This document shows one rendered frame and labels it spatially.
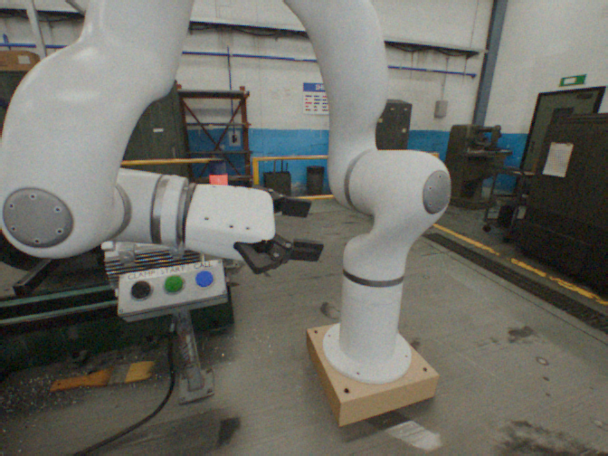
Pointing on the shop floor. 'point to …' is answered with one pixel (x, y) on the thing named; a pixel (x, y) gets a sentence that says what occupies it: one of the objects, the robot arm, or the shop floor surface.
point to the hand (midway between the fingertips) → (308, 227)
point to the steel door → (571, 99)
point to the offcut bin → (279, 180)
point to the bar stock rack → (213, 128)
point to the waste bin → (315, 174)
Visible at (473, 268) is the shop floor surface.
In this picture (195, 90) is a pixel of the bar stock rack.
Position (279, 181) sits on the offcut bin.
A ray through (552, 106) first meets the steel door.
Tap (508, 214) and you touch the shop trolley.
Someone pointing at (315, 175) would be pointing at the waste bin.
